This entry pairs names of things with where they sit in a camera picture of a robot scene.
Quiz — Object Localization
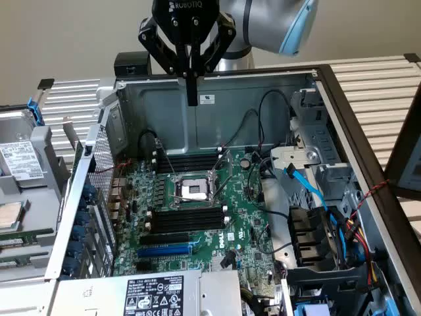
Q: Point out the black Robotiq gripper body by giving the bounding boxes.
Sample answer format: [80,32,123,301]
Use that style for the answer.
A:
[151,0,220,45]

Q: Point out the black wire plug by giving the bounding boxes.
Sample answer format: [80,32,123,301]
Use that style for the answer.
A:
[220,251,235,269]

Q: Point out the black fan shroud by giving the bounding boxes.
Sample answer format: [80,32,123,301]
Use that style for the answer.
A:
[287,204,345,269]

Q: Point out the open grey PC case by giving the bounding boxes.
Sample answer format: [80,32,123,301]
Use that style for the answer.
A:
[44,64,421,316]

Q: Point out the silver power supply unit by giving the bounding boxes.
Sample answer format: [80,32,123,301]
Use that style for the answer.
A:
[57,270,243,316]

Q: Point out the black looped wire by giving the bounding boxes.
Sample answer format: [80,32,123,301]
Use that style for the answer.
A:
[137,130,162,159]

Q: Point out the steel socket cover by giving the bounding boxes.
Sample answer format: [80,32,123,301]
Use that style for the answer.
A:
[210,148,235,200]

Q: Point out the blue SATA wire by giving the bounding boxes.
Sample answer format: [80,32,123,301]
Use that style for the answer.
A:
[283,163,349,246]

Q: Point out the silver finned heatsink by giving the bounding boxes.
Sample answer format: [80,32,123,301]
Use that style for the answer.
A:
[210,255,238,271]

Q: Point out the grey drive tray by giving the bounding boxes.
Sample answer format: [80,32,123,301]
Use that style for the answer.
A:
[0,108,72,284]

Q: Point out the black yellow wire bundle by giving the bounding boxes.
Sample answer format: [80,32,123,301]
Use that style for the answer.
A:
[239,285,284,316]

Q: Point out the blue plastic disk clip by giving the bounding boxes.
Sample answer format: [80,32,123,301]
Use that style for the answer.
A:
[27,96,46,126]

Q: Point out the green graphics card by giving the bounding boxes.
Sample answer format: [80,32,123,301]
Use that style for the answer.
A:
[61,115,86,174]

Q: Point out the silver disk bay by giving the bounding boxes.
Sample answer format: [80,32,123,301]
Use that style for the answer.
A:
[269,88,359,211]

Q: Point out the blue plastic caddy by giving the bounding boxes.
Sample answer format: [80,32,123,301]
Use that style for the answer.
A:
[293,302,335,316]

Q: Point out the red black twisted wire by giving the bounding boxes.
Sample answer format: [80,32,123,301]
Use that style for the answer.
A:
[94,159,133,175]
[347,179,391,221]

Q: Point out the black plastic drive cage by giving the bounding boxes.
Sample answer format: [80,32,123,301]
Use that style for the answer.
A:
[285,265,374,316]

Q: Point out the RAM slot white latches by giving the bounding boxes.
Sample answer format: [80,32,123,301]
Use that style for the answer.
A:
[144,219,231,235]
[151,159,225,175]
[146,207,230,224]
[151,149,224,166]

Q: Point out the thin steel locking lever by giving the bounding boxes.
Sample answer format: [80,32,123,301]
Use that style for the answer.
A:
[156,137,180,184]
[169,193,218,203]

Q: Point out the blue expansion slot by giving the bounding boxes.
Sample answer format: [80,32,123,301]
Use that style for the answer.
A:
[137,240,200,260]

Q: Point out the silver CPU chip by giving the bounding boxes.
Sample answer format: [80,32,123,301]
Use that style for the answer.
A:
[0,200,26,230]

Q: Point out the green Dell motherboard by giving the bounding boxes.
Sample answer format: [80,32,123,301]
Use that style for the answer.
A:
[113,147,278,297]

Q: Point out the black arched wire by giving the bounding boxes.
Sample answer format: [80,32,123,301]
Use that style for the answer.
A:
[257,89,295,149]
[225,108,261,147]

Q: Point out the silver hard disk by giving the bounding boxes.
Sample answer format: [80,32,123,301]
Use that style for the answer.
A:
[0,110,46,186]

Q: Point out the black curved wire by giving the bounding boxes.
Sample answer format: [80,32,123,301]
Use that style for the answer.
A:
[248,156,291,220]

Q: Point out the black framed panel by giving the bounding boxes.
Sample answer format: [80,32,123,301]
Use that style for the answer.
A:
[384,87,421,200]

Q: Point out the long black expansion slot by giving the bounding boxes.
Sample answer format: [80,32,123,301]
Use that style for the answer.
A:
[139,232,191,247]

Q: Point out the red yellow power wire bundle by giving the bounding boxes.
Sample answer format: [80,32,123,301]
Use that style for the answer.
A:
[341,215,381,292]

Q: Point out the black box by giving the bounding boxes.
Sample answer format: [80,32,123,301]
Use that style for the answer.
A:
[114,51,153,77]

